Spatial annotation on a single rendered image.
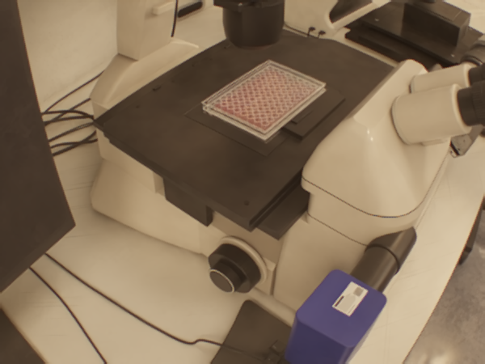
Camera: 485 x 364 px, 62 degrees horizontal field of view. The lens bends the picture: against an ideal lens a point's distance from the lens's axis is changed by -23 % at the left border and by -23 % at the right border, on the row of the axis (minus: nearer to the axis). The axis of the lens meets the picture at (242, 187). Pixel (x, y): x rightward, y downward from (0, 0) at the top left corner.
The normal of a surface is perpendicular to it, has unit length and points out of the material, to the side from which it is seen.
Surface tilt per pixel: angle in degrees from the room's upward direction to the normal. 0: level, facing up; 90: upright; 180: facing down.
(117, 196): 48
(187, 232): 90
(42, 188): 86
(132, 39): 90
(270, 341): 5
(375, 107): 0
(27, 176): 86
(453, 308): 0
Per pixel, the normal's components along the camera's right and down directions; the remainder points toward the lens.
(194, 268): 0.02, -0.70
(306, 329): -0.62, 0.55
